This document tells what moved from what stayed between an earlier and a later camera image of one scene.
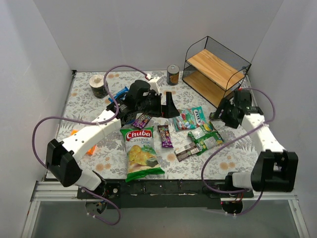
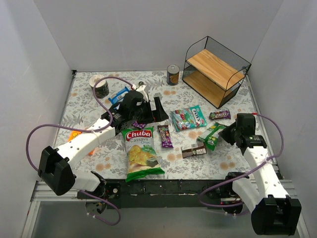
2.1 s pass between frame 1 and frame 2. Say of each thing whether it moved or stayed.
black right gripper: moved
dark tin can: stayed
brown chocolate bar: moved
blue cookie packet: stayed
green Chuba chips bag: stayed
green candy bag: moved
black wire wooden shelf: stayed
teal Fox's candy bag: stayed
